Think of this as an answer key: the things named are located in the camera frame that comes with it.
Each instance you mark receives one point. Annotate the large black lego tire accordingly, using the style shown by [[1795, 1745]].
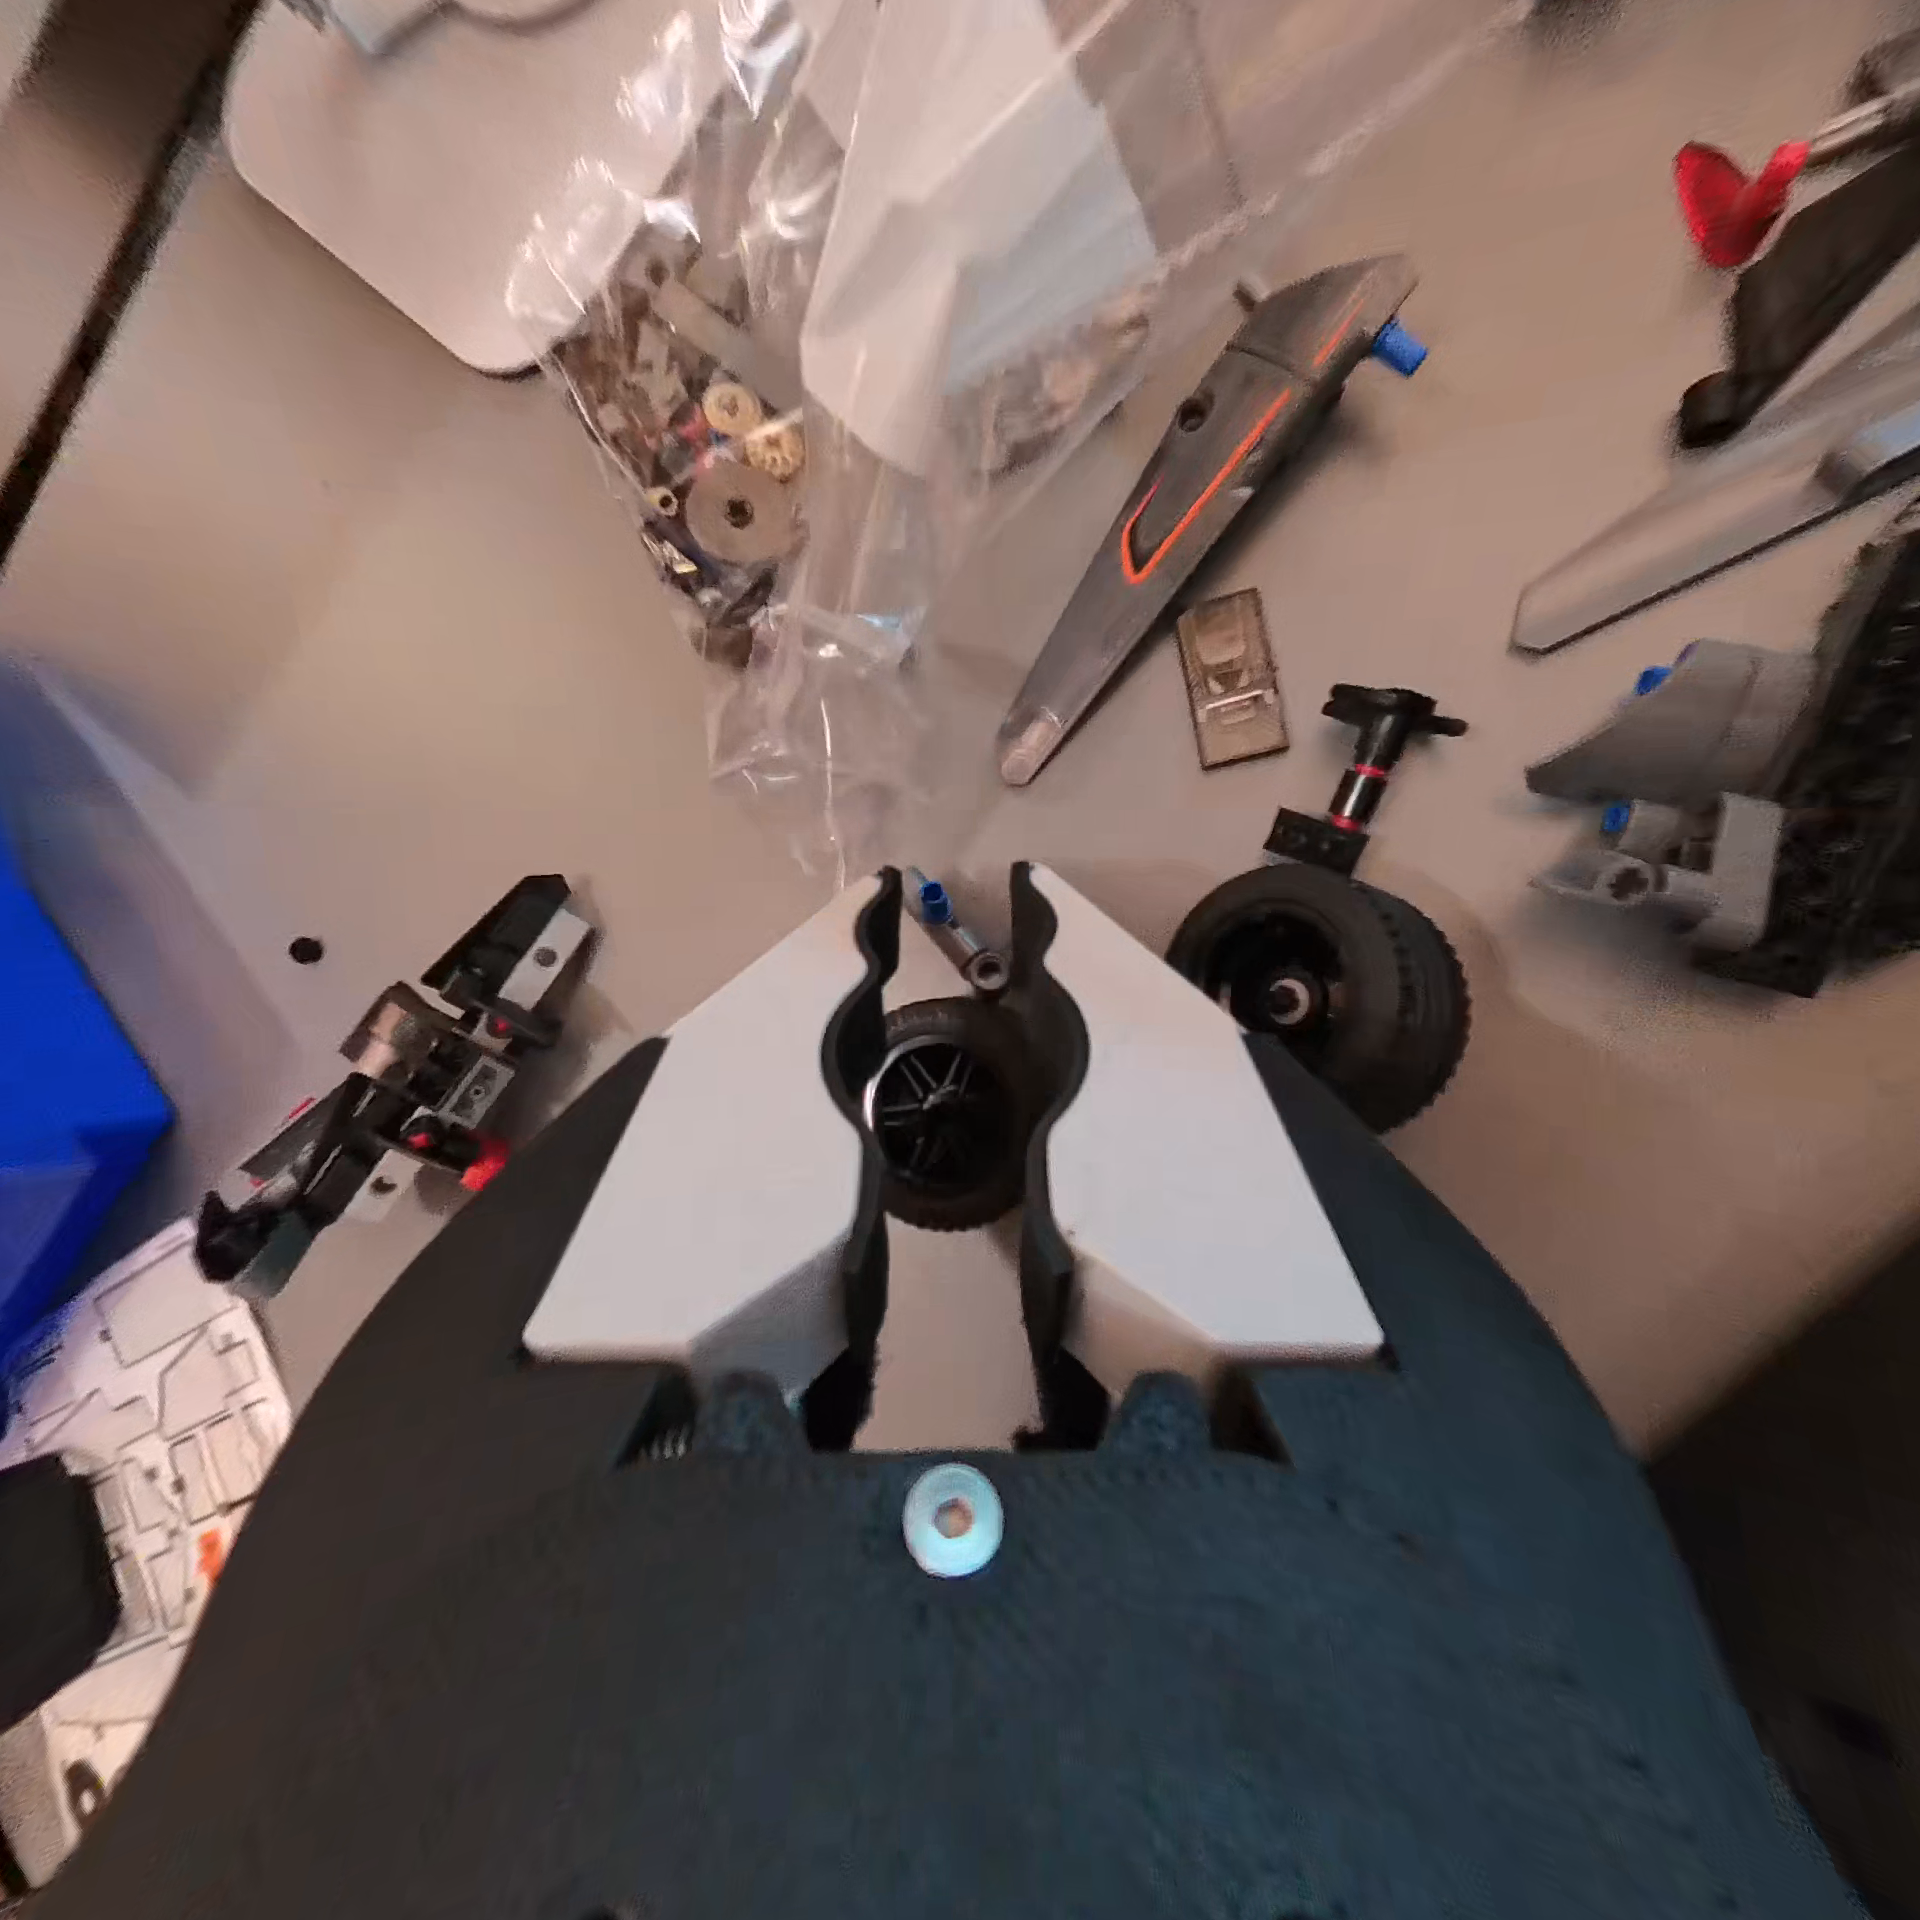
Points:
[[1348, 991]]

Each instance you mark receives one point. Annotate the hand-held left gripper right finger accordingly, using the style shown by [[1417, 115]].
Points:
[[1186, 1200]]

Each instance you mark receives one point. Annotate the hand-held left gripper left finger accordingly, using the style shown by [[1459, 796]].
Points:
[[718, 1186]]

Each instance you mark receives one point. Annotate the small black lego wheel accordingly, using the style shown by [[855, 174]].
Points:
[[943, 1110]]

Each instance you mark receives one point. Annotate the blue plastic bin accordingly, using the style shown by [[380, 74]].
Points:
[[60, 1050]]

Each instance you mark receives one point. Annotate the lego sticker sheet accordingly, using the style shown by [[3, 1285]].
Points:
[[163, 1380]]

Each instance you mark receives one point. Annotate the small black lego assembly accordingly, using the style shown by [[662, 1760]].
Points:
[[418, 1050]]

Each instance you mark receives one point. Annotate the red translucent lego piece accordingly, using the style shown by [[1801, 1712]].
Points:
[[1730, 195]]

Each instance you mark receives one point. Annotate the black curved lego panel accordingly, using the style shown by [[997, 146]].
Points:
[[1801, 315]]

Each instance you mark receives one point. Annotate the small printed lego tile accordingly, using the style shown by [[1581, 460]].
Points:
[[1233, 674]]

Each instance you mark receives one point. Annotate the grey lego panel orange stripe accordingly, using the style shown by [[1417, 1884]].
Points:
[[1198, 481]]

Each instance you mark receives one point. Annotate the grey lego assembly black plate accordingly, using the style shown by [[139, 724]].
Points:
[[1696, 721]]

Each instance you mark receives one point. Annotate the plastic bag of lego parts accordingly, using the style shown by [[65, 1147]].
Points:
[[707, 494]]

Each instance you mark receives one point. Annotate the white book stand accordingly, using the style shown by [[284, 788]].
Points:
[[391, 195]]

